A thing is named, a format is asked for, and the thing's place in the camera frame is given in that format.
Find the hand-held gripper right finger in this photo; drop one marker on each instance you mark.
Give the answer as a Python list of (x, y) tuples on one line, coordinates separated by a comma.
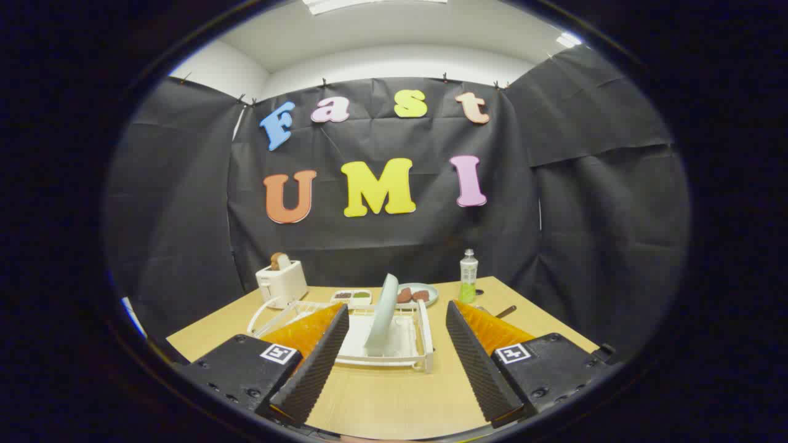
[(480, 369)]

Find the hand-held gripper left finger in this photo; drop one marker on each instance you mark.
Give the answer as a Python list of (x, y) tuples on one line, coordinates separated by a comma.
[(317, 369)]

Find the dark wooden spoon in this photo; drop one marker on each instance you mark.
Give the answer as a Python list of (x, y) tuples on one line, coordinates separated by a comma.
[(506, 312)]

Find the large pale green plate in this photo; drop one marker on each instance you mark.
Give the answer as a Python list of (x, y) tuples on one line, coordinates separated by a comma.
[(383, 314)]

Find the white divided condiment dish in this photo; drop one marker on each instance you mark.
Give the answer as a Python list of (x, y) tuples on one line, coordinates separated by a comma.
[(351, 301)]

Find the small pale green plate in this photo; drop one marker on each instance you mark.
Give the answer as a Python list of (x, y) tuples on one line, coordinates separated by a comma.
[(434, 296)]

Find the white drying mat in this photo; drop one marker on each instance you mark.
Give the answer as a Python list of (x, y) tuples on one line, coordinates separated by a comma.
[(354, 338)]

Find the green label plastic bottle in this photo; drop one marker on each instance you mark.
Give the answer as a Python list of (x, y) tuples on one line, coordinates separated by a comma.
[(468, 277)]

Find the white toaster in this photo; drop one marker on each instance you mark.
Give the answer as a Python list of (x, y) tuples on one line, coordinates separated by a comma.
[(280, 283)]

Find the brown meat piece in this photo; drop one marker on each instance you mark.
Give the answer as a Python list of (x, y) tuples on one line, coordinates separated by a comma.
[(421, 296), (404, 296)]

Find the bread slice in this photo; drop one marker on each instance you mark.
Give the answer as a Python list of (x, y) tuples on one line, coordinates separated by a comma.
[(280, 261)]

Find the black backdrop cloth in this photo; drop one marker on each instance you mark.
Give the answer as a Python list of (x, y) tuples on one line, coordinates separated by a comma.
[(400, 246)]

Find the small ceiling light panel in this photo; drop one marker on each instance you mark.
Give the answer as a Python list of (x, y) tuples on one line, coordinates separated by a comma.
[(567, 40)]

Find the long ceiling light panel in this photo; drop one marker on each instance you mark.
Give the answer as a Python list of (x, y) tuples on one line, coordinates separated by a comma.
[(332, 6)]

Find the black table edge bracket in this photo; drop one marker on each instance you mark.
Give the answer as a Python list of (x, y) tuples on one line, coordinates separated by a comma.
[(604, 353)]

